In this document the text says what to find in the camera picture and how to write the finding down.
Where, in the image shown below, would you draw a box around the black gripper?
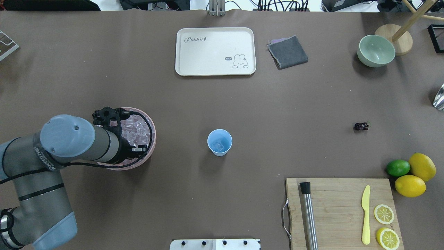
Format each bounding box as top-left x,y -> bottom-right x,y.
116,136 -> 146,164

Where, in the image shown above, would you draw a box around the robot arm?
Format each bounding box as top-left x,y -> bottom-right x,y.
1,114 -> 153,250

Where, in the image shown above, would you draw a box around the pink bowl of ice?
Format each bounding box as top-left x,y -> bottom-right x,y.
111,107 -> 156,170

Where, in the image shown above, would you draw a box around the ice cube in cup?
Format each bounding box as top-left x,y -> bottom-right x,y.
212,140 -> 225,152

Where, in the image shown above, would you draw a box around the light blue plastic cup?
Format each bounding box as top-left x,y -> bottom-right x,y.
207,129 -> 233,157

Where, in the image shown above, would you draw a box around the dark cherries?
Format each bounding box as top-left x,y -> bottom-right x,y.
353,122 -> 371,131

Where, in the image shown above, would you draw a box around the wooden cup tree stand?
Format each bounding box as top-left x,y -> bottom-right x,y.
374,0 -> 443,56

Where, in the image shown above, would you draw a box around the steel ice scoop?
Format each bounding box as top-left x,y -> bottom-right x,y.
432,84 -> 444,111

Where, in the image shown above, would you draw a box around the cream rabbit tray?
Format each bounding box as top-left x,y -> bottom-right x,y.
175,27 -> 257,77

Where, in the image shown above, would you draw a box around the grey folded cloth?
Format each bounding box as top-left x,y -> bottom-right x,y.
267,35 -> 309,70

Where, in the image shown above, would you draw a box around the steel muddler black tip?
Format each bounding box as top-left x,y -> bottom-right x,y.
299,182 -> 318,250

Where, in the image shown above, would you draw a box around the wooden cutting board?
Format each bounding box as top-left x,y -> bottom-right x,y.
285,178 -> 401,250

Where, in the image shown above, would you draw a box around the yellow plastic knife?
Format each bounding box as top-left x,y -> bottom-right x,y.
361,185 -> 371,245

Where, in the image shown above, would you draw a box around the lemon half slice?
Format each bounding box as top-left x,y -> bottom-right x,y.
376,227 -> 401,250
373,204 -> 395,225

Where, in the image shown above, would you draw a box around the mint green bowl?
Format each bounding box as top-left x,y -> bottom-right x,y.
357,35 -> 395,68

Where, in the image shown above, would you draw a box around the green lime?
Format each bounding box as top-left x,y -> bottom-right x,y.
385,159 -> 411,177

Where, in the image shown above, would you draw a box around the whole yellow lemon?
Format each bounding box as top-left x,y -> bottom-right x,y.
408,152 -> 437,182
395,175 -> 426,198

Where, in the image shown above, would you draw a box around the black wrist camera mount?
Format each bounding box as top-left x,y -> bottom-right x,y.
92,107 -> 131,138

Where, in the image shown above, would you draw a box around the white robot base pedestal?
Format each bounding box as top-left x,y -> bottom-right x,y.
169,239 -> 262,250

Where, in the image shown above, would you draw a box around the aluminium frame post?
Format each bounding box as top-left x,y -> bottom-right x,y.
208,0 -> 226,16

